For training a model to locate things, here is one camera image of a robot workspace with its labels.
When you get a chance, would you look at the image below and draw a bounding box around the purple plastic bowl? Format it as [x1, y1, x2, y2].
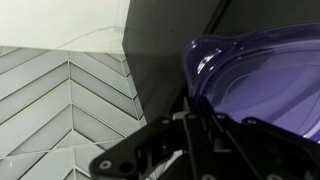
[181, 22, 320, 144]

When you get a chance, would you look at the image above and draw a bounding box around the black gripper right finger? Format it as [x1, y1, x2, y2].
[182, 96, 320, 180]

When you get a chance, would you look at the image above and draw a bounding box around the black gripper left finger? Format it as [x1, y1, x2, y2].
[89, 114, 188, 180]

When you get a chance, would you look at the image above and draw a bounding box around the black microwave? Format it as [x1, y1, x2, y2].
[121, 0, 320, 124]

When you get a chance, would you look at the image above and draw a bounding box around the white upper cabinet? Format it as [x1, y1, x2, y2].
[0, 0, 131, 55]

